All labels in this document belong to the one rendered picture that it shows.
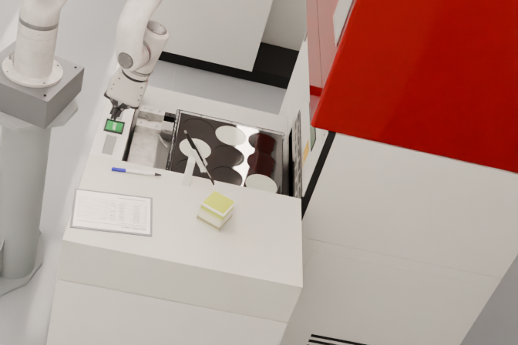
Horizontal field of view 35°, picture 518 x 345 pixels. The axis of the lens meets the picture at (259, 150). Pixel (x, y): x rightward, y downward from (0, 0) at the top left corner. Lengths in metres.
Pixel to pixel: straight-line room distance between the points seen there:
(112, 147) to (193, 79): 2.15
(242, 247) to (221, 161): 0.44
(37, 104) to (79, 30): 2.15
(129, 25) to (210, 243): 0.61
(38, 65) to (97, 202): 0.61
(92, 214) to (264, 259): 0.47
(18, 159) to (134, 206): 0.74
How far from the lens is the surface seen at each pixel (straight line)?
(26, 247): 3.16
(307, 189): 2.37
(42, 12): 2.56
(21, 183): 2.92
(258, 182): 2.51
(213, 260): 2.13
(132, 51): 2.20
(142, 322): 2.29
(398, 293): 2.69
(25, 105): 2.64
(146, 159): 2.51
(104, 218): 2.17
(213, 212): 2.18
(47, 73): 2.68
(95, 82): 4.33
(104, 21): 4.86
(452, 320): 2.82
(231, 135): 2.66
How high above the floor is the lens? 2.47
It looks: 37 degrees down
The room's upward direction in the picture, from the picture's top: 18 degrees clockwise
